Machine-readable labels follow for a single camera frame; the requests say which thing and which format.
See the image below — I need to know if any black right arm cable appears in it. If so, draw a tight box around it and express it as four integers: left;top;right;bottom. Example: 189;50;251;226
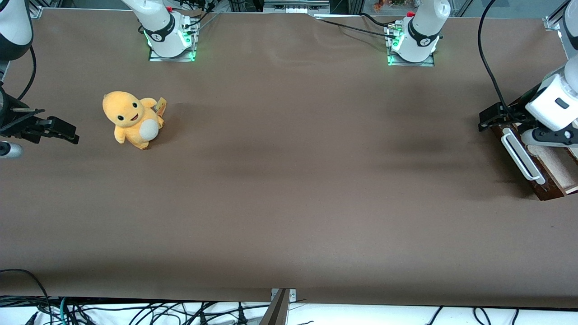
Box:
17;45;37;101

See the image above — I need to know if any black looped cable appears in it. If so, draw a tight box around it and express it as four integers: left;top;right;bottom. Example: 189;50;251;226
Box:
0;269;55;325

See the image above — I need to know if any metal base plate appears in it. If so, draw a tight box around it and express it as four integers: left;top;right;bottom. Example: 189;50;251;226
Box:
148;17;198;63
387;25;436;68

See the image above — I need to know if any black base cable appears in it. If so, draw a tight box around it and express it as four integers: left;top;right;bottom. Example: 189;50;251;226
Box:
315;13;399;39

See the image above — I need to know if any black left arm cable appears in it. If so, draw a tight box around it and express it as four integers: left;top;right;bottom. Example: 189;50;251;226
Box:
477;0;517;116

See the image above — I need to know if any brown table cover sheet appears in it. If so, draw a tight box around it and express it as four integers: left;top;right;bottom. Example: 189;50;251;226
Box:
0;8;578;309

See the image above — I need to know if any orange plush toy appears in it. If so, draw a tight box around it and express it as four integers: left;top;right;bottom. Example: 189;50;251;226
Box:
102;91;164;150

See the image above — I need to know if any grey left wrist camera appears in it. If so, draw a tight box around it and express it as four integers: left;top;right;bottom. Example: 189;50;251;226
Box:
521;126;578;148

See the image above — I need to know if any white drawer handle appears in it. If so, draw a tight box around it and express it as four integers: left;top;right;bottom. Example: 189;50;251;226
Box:
501;127;546;186

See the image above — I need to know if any black cable bundle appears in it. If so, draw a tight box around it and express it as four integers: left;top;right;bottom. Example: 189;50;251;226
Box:
68;299;271;325

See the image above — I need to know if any metal mount bracket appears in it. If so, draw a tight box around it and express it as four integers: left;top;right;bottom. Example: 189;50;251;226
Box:
259;288;297;325

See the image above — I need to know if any aluminium frame profile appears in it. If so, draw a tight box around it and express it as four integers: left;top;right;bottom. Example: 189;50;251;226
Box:
263;0;331;14

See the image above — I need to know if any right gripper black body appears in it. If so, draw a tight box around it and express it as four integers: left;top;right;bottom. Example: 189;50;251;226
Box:
0;86;48;145

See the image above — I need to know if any dark brown wooden drawer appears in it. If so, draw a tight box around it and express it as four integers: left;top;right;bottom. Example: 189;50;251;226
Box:
491;122;578;202

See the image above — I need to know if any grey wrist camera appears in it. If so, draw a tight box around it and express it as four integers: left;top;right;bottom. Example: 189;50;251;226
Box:
0;142;23;159
521;126;578;148

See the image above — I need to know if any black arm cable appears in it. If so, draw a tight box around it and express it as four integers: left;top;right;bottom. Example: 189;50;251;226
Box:
477;0;517;116
17;45;37;101

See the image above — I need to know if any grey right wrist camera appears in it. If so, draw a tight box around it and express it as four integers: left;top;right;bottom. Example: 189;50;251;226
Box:
0;142;23;159

